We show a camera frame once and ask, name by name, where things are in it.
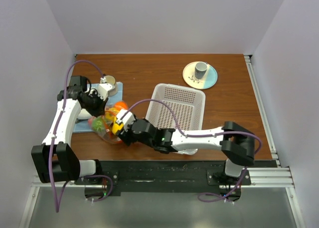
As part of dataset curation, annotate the yellow fake bell pepper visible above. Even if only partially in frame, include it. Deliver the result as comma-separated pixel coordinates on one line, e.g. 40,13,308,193
112,122,124,136

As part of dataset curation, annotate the clear zip top bag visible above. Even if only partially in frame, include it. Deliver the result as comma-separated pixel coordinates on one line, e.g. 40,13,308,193
88,106,122,144

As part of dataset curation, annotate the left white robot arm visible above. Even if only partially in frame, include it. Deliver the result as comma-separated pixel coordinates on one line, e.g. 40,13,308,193
31,76,114,184

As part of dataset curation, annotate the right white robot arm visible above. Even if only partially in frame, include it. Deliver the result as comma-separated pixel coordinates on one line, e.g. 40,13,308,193
112,119,257,185

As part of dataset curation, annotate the orange fake fruit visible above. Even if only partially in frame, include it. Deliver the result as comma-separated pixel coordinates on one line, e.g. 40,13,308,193
114,101,128,111

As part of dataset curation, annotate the white ceramic bowl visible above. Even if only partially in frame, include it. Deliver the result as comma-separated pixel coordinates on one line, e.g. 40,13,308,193
77,109,92,120

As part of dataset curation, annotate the blue checkered cloth mat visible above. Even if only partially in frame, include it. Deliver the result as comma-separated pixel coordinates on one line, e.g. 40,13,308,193
73,82,123,133

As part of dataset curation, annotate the cream enamel mug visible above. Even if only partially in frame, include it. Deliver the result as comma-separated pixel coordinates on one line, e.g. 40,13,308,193
100,75,118,96

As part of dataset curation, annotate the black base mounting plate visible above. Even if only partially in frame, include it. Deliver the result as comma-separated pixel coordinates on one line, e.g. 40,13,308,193
74,160,278,197

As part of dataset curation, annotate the white perforated plastic basket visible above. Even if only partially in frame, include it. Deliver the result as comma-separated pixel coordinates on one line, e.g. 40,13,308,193
145,83,206,156

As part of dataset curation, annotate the pastel ceramic plate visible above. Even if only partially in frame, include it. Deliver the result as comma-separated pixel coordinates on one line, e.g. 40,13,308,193
182,61,218,90

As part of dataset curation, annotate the small grey cup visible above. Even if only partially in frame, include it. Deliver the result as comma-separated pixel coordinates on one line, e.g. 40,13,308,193
195,62,207,79

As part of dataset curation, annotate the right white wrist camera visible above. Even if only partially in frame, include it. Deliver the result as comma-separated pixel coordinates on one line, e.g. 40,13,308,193
114,109,136,132

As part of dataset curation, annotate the aluminium frame rail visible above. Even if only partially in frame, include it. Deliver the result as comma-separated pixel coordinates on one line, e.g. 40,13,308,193
244,55,295,188

